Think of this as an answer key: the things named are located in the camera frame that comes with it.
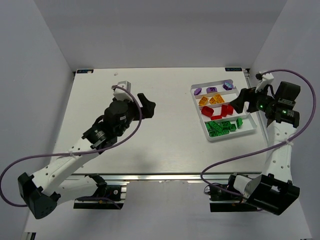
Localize red long lego brick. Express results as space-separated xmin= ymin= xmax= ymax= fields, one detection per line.
xmin=220 ymin=104 xmax=234 ymax=117

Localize green square lego brick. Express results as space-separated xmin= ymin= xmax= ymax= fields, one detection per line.
xmin=236 ymin=117 xmax=243 ymax=129

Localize yellow lego brick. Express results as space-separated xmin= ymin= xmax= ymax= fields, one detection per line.
xmin=213 ymin=94 xmax=225 ymax=104

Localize purple lego plate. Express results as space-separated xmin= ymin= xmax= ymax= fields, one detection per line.
xmin=206 ymin=87 xmax=218 ymax=94

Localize yellow round lego piece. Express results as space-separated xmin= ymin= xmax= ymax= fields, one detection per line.
xmin=198 ymin=96 xmax=209 ymax=107

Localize red half-round lego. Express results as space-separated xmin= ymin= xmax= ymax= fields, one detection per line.
xmin=201 ymin=106 xmax=214 ymax=118

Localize purple curved lego piece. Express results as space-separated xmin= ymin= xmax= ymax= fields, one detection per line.
xmin=193 ymin=88 xmax=202 ymax=96

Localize purple tall lego brick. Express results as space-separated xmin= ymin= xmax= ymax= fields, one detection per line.
xmin=222 ymin=81 xmax=234 ymax=91

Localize green thin lego plate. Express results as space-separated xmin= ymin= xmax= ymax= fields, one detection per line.
xmin=220 ymin=121 xmax=231 ymax=128

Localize red rectangular lego brick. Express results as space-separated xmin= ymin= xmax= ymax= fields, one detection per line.
xmin=210 ymin=115 xmax=223 ymax=121

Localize small green lego brick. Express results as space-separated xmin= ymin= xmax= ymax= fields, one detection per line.
xmin=205 ymin=122 xmax=212 ymax=131

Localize small green square lego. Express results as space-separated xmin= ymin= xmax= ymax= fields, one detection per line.
xmin=208 ymin=131 xmax=218 ymax=138

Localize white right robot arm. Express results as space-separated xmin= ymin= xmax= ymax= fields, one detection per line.
xmin=229 ymin=81 xmax=301 ymax=216

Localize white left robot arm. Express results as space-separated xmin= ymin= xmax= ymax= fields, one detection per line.
xmin=17 ymin=93 xmax=156 ymax=220

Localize blue label sticker right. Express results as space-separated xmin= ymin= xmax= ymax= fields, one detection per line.
xmin=224 ymin=67 xmax=243 ymax=72

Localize blue label sticker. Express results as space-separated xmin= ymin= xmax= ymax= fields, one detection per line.
xmin=76 ymin=69 xmax=94 ymax=74
xmin=224 ymin=67 xmax=243 ymax=72

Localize white divided sorting tray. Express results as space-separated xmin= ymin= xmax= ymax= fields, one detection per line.
xmin=190 ymin=79 xmax=257 ymax=142

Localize blue label sticker left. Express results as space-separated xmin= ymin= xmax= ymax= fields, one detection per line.
xmin=76 ymin=69 xmax=94 ymax=74

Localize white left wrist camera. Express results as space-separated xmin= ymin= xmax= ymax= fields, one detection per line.
xmin=111 ymin=81 xmax=133 ymax=102

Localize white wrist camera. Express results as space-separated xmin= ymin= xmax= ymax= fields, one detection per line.
xmin=111 ymin=81 xmax=133 ymax=102
xmin=255 ymin=71 xmax=274 ymax=93

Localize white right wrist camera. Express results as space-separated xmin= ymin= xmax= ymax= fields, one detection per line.
xmin=255 ymin=71 xmax=274 ymax=93

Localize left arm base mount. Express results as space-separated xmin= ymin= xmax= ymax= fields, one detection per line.
xmin=73 ymin=173 xmax=125 ymax=210

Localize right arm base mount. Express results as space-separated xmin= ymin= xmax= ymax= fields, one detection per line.
xmin=203 ymin=174 xmax=261 ymax=213

